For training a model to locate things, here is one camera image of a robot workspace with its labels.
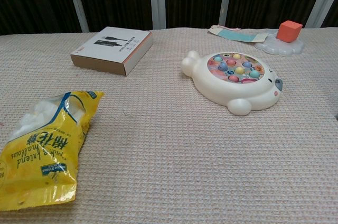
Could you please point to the white seal fishing toy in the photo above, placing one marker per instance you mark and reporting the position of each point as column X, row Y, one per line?
column 237, row 89

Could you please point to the beige woven tablecloth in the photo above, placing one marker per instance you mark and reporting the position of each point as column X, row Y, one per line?
column 169, row 160

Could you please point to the teal and beige paper card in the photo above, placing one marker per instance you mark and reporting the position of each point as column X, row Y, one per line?
column 235, row 34

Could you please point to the pink paper strip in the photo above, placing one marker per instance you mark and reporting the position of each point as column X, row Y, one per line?
column 224, row 26

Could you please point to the orange foam cube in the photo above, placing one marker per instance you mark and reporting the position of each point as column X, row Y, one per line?
column 289, row 31

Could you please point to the yellow marshmallow snack bag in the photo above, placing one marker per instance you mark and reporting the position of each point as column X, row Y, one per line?
column 50, row 155

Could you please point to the translucent white cloud-shaped tray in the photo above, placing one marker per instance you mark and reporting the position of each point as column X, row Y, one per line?
column 277, row 45

